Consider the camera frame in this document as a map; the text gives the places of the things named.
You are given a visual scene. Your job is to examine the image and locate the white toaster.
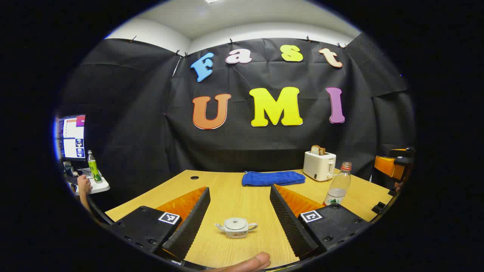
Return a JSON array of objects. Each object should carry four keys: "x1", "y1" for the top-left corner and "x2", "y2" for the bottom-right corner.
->
[{"x1": 303, "y1": 150, "x2": 337, "y2": 182}]

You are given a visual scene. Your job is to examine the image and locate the computer monitor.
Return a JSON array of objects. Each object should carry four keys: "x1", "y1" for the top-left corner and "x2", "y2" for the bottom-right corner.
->
[{"x1": 57, "y1": 114, "x2": 87, "y2": 161}]

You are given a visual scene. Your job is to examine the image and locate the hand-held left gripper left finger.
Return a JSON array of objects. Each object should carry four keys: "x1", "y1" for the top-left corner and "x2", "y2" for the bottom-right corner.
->
[{"x1": 110, "y1": 186, "x2": 211, "y2": 265}]

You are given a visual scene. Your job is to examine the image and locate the clear plastic water bottle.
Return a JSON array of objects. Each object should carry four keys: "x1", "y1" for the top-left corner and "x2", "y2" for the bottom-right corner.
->
[{"x1": 323, "y1": 162, "x2": 352, "y2": 207}]

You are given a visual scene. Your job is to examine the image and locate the blue towel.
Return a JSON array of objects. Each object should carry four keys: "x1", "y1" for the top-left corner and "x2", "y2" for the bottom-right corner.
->
[{"x1": 242, "y1": 171, "x2": 306, "y2": 187}]

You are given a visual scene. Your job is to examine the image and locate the white teacup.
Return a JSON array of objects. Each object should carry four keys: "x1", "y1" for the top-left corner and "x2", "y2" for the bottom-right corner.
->
[{"x1": 216, "y1": 223, "x2": 258, "y2": 239}]

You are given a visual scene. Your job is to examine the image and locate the white side table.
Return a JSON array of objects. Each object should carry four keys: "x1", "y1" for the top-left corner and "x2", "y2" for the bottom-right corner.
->
[{"x1": 66, "y1": 168, "x2": 110, "y2": 195}]

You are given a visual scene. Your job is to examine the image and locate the green drink bottle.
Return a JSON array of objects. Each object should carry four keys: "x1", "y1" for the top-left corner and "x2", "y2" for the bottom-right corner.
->
[{"x1": 87, "y1": 150, "x2": 102, "y2": 184}]

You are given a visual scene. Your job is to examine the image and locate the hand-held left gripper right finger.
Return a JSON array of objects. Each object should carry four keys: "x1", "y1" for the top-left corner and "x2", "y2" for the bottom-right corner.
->
[{"x1": 269, "y1": 184, "x2": 373, "y2": 261}]

